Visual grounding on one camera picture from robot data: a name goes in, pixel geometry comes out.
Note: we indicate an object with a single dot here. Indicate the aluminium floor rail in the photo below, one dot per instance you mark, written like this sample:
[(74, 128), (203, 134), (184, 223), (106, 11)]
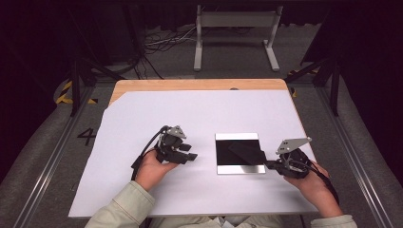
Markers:
[(47, 171), (358, 167)]

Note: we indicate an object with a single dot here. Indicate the grey metal table frame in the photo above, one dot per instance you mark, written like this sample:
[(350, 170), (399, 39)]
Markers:
[(236, 19)]

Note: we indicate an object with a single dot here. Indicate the square black mirror white edges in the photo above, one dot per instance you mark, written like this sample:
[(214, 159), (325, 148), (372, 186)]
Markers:
[(228, 155)]

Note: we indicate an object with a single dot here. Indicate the person's left hand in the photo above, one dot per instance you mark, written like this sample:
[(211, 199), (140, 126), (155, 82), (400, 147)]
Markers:
[(152, 172)]

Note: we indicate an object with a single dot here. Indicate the large white paper sheet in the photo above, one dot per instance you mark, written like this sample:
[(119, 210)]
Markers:
[(190, 196)]

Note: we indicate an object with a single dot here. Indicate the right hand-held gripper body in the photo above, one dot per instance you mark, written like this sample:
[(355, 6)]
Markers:
[(294, 166)]

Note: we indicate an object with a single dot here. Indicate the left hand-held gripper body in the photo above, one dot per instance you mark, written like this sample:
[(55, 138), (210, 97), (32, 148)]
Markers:
[(166, 148)]

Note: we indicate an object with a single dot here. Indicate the person's right hand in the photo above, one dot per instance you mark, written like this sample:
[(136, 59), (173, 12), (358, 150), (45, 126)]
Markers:
[(318, 193)]

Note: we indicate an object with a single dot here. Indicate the yellow black hazard tape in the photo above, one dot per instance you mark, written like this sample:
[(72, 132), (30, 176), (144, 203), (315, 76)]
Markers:
[(65, 91)]

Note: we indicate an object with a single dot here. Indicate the black metal stand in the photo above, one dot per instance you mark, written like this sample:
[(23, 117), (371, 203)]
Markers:
[(334, 85), (75, 85)]

